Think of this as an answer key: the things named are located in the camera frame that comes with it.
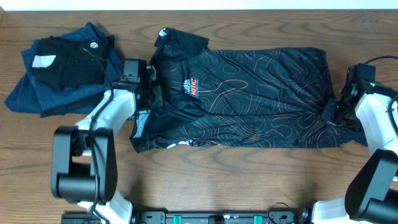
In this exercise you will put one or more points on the black jersey with orange lines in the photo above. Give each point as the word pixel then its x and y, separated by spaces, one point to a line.
pixel 270 98

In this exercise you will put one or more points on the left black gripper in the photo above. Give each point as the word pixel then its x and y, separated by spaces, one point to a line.
pixel 154 97

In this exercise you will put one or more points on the black folded shirt on stack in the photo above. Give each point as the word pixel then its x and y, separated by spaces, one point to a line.
pixel 70 63

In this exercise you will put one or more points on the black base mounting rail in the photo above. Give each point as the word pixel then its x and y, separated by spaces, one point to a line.
pixel 277 217

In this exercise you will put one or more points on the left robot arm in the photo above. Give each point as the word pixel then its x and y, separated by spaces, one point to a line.
pixel 84 166

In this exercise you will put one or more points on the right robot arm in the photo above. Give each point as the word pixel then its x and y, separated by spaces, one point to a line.
pixel 370 108

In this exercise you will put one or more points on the blue folded garment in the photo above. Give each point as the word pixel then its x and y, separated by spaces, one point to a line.
pixel 27 96

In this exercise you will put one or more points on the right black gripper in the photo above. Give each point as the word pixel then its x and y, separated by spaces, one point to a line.
pixel 333 109

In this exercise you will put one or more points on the dark garment at right edge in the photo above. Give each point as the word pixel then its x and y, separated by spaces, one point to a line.
pixel 347 136

